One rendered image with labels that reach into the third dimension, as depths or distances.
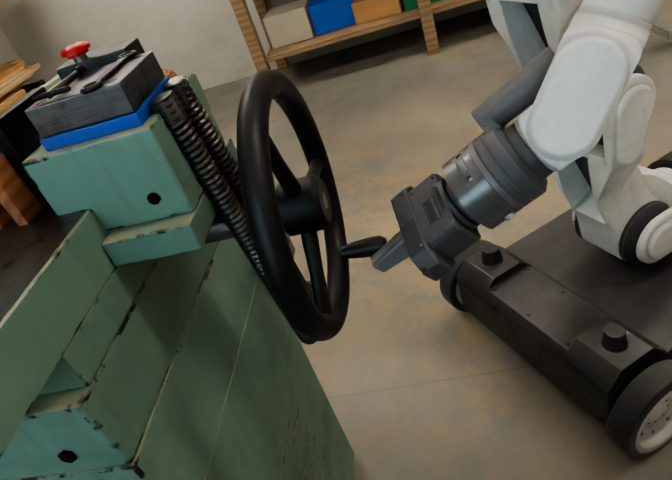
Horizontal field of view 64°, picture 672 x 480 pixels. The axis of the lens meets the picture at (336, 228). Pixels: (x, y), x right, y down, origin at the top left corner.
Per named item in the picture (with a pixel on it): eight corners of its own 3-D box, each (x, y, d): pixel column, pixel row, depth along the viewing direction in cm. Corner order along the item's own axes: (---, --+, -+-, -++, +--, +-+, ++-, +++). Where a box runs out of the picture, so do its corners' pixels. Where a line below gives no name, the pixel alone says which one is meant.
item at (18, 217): (28, 224, 52) (-13, 169, 49) (18, 226, 52) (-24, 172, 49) (116, 126, 70) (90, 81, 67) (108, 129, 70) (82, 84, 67)
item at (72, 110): (143, 125, 47) (110, 64, 43) (37, 154, 49) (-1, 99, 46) (185, 72, 57) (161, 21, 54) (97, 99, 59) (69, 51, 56)
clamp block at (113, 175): (194, 214, 50) (147, 129, 45) (71, 243, 53) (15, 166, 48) (228, 142, 62) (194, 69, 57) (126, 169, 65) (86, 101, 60)
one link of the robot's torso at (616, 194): (613, 206, 130) (567, 39, 102) (693, 241, 114) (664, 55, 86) (567, 248, 129) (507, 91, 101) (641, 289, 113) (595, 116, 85)
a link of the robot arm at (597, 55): (583, 162, 56) (648, 30, 51) (583, 173, 48) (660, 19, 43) (523, 139, 58) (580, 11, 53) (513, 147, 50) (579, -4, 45)
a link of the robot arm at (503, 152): (529, 196, 62) (621, 132, 56) (520, 215, 52) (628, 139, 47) (468, 120, 63) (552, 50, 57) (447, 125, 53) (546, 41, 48)
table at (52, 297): (116, 461, 33) (60, 402, 30) (-242, 507, 40) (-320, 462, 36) (268, 92, 82) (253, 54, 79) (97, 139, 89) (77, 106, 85)
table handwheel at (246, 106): (273, 257, 37) (273, 2, 53) (34, 306, 42) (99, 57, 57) (370, 372, 61) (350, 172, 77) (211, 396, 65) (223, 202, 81)
